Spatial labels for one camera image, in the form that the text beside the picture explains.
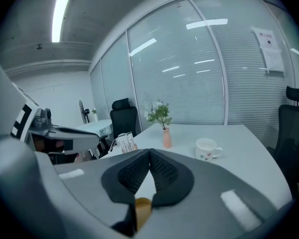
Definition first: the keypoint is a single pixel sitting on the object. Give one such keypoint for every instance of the small white vase with plant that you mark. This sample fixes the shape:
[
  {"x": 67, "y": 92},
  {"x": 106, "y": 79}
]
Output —
[{"x": 94, "y": 113}]

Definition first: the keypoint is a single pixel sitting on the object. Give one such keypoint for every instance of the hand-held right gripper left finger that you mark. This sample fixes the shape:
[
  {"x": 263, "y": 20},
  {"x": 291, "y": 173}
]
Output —
[{"x": 89, "y": 183}]

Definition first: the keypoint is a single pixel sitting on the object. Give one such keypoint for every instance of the wooden card holder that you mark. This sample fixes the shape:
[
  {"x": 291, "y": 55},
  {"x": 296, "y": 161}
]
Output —
[{"x": 127, "y": 142}]

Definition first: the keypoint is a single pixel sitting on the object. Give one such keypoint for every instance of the ceiling tube light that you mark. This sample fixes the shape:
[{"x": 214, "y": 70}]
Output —
[{"x": 60, "y": 16}]

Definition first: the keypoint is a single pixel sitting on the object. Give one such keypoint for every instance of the black standing fan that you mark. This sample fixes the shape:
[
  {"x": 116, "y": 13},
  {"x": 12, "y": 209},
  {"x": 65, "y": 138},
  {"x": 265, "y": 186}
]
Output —
[{"x": 84, "y": 112}]

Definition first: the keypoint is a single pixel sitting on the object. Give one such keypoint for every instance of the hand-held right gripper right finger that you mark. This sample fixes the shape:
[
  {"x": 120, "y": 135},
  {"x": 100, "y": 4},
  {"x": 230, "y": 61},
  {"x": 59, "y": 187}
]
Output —
[{"x": 201, "y": 198}]

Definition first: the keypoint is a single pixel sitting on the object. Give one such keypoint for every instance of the pink vase with flowers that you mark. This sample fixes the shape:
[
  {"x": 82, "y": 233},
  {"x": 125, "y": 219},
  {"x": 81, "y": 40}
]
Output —
[{"x": 166, "y": 136}]

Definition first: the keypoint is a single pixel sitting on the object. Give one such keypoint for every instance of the white floral mug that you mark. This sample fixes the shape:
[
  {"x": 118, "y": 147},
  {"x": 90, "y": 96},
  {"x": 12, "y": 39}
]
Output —
[{"x": 205, "y": 148}]

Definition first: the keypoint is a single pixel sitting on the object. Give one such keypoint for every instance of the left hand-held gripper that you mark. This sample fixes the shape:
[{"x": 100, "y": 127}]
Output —
[{"x": 37, "y": 126}]

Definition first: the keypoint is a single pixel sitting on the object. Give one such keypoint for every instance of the yellow tray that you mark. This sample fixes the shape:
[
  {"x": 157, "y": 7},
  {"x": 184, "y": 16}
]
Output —
[{"x": 142, "y": 208}]

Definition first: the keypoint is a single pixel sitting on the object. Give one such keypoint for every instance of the round table with pale cloth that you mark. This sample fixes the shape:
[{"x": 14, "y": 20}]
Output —
[{"x": 97, "y": 127}]

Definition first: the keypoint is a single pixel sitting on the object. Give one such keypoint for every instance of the black mesh office chair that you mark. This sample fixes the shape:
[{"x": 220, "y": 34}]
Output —
[{"x": 291, "y": 138}]

